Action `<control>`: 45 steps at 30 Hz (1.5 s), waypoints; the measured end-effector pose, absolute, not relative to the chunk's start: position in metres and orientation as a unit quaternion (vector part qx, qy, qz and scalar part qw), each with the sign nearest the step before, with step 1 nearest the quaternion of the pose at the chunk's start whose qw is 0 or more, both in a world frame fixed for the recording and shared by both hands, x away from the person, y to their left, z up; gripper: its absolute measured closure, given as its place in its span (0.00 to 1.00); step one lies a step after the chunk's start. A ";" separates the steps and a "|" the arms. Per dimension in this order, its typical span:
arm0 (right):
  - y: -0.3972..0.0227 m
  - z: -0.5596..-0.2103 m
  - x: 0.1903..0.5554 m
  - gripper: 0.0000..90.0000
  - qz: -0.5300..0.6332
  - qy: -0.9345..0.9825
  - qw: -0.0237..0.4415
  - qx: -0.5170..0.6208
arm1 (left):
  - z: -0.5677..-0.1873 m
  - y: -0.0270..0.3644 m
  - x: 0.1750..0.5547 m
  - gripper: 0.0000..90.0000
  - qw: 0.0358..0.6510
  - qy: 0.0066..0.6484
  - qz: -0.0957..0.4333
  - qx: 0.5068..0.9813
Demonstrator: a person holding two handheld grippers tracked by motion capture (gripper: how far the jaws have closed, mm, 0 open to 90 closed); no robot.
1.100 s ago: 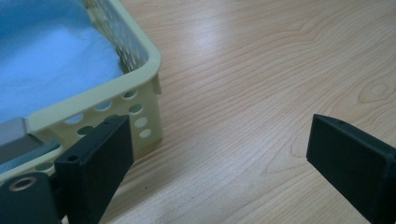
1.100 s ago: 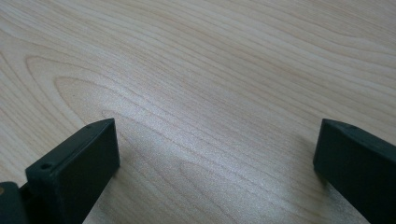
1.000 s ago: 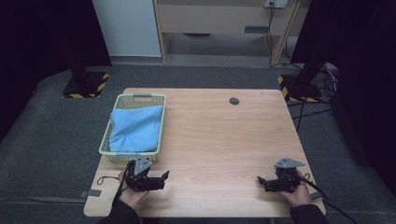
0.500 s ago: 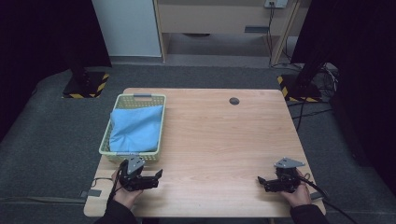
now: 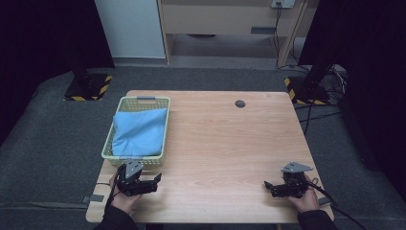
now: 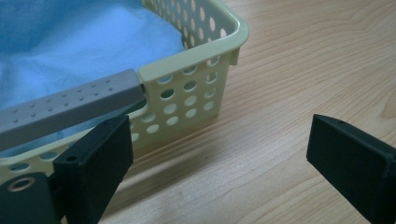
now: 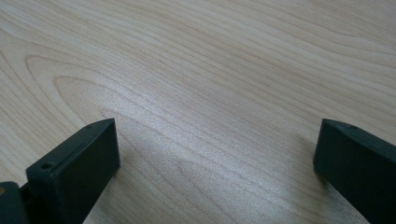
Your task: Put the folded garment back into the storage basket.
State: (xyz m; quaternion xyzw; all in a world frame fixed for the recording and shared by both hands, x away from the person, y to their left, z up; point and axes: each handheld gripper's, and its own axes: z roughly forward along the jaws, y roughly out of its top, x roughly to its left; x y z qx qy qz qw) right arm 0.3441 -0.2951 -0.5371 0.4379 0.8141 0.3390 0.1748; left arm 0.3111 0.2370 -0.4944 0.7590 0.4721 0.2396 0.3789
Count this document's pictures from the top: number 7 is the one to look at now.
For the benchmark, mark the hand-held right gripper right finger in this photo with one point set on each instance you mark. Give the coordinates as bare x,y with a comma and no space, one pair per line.
361,165

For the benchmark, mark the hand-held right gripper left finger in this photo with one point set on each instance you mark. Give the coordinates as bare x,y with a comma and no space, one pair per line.
77,168

